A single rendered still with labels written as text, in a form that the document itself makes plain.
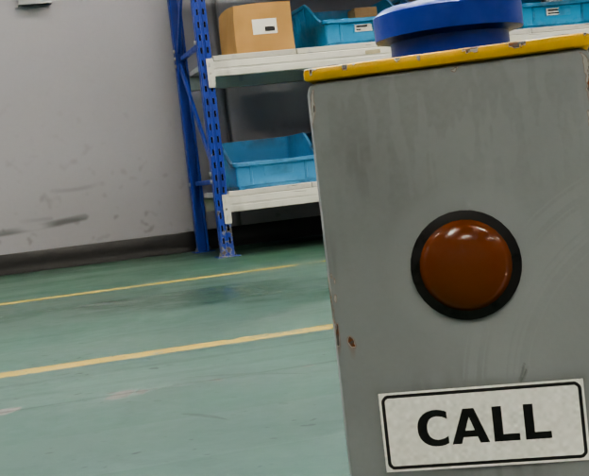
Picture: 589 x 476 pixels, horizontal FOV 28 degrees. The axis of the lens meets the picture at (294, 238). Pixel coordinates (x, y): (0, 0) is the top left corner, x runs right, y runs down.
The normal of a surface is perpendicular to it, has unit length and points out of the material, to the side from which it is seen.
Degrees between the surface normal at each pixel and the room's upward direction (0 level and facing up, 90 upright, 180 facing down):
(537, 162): 90
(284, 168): 95
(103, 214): 90
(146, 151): 90
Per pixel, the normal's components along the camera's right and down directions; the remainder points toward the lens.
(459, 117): -0.19, 0.07
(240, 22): 0.21, 0.00
